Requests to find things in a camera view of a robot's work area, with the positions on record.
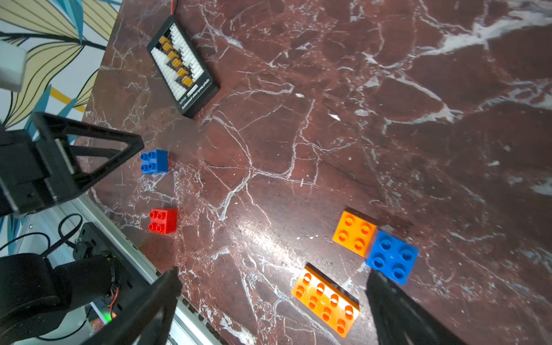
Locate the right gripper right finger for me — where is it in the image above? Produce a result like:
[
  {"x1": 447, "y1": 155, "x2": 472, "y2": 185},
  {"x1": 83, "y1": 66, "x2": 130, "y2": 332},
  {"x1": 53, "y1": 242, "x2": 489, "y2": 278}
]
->
[{"x1": 366, "y1": 270, "x2": 464, "y2": 344}]

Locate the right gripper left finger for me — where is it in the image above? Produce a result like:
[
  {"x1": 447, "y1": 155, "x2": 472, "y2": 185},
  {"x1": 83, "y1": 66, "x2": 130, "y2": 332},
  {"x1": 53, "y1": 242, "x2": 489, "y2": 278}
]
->
[{"x1": 85, "y1": 267, "x2": 182, "y2": 344}]

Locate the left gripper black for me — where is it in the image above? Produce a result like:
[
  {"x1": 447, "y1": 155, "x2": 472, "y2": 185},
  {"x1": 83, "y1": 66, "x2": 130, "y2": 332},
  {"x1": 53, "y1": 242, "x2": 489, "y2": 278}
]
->
[{"x1": 1, "y1": 113, "x2": 145, "y2": 216}]

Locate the blue 2x2 lego brick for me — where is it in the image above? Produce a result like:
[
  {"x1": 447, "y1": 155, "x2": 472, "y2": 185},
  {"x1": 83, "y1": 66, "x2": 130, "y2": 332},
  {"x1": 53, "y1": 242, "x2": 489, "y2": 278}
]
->
[
  {"x1": 139, "y1": 149, "x2": 168, "y2": 175},
  {"x1": 366, "y1": 228, "x2": 419, "y2": 285}
]

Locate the orange 2x4 lego brick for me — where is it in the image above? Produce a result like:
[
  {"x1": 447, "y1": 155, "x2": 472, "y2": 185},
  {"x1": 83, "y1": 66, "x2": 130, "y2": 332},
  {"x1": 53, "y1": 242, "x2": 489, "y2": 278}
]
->
[
  {"x1": 291, "y1": 265, "x2": 360, "y2": 338},
  {"x1": 333, "y1": 208, "x2": 378, "y2": 258}
]

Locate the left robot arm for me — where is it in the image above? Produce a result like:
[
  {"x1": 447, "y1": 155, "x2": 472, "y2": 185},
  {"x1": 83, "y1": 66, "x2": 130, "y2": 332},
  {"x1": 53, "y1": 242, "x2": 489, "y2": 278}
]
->
[{"x1": 1, "y1": 112, "x2": 144, "y2": 344}]

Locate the red 2x2 lego brick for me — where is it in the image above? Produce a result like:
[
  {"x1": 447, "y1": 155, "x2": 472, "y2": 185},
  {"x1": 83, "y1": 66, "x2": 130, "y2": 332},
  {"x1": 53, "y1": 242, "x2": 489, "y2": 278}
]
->
[{"x1": 148, "y1": 208, "x2": 178, "y2": 235}]

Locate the black charging board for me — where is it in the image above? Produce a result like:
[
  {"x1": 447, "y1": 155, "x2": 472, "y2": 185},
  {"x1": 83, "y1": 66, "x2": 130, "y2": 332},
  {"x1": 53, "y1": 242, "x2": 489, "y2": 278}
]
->
[{"x1": 147, "y1": 15, "x2": 220, "y2": 119}]

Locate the aluminium front rail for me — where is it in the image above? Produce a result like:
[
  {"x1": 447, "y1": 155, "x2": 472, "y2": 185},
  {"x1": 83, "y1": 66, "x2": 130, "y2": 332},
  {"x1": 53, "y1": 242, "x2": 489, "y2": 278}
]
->
[{"x1": 25, "y1": 193, "x2": 234, "y2": 345}]

